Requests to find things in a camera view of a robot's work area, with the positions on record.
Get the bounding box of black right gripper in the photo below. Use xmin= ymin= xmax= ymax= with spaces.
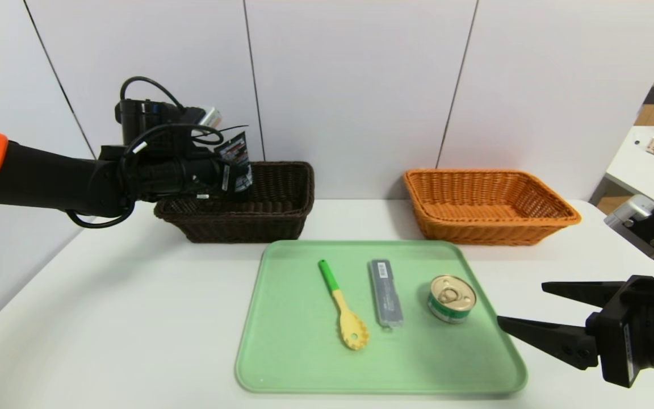
xmin=497 ymin=267 xmax=654 ymax=389

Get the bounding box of gold lid green label can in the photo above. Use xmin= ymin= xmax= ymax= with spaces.
xmin=427 ymin=274 xmax=477 ymax=324

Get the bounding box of grey translucent slim plastic case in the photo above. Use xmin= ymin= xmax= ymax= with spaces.
xmin=368 ymin=260 xmax=404 ymax=331

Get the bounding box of green handled yellow pasta spoon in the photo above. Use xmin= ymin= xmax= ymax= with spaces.
xmin=318 ymin=260 xmax=370 ymax=350

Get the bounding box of black cosmetic tube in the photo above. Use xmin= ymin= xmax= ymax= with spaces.
xmin=215 ymin=132 xmax=254 ymax=194

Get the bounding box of orange wicker basket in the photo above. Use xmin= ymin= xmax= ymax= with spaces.
xmin=403 ymin=169 xmax=582 ymax=246

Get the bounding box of dark brown wicker basket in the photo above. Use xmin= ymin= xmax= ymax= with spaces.
xmin=154 ymin=161 xmax=315 ymax=244

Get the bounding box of light green plastic tray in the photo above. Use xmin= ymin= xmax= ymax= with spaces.
xmin=235 ymin=240 xmax=528 ymax=394

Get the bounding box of white side table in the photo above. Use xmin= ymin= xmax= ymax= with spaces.
xmin=605 ymin=126 xmax=654 ymax=222

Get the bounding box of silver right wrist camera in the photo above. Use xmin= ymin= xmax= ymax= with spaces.
xmin=604 ymin=194 xmax=654 ymax=261

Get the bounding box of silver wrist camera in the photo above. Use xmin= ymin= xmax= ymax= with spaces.
xmin=198 ymin=107 xmax=223 ymax=130
xmin=604 ymin=194 xmax=654 ymax=261

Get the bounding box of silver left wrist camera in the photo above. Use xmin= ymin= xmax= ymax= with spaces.
xmin=198 ymin=107 xmax=223 ymax=130

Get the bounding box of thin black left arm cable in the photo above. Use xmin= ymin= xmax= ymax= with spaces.
xmin=66 ymin=124 xmax=248 ymax=229

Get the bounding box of black left camera cable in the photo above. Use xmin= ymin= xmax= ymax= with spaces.
xmin=120 ymin=76 xmax=191 ymax=112

